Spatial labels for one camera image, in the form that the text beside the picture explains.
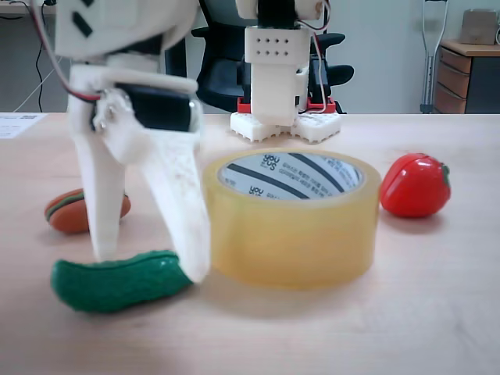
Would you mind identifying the green toy cucumber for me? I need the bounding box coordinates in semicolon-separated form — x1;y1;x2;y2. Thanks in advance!
50;249;195;314

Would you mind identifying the toy hamburger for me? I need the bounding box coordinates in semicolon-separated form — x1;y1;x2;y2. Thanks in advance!
44;187;132;234

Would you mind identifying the background desk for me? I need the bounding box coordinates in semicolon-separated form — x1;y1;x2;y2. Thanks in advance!
0;0;58;19

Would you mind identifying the red and black clamp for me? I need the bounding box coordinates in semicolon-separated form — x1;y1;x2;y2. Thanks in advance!
236;62;254;114
306;58;338;115

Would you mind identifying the white printed paper sheet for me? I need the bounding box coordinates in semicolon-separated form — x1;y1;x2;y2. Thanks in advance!
0;112;48;140

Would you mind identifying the black office chair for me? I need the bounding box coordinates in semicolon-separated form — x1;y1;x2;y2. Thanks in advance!
190;0;355;115

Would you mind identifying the yellowish packing tape roll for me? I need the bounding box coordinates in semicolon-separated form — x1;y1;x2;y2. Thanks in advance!
201;148;382;291

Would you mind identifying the red toy tomato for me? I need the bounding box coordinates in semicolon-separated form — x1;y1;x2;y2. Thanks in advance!
379;152;452;219

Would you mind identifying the grey metal crutch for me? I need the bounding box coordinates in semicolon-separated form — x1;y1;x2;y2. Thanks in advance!
420;0;450;115

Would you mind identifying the wooden drawer cabinet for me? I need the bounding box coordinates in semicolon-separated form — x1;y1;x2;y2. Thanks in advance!
433;38;500;115

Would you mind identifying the brown cardboard box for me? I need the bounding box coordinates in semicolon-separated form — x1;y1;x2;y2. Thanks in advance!
459;8;500;45

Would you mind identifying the black hanging cable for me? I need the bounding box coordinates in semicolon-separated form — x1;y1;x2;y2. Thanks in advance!
34;42;60;114

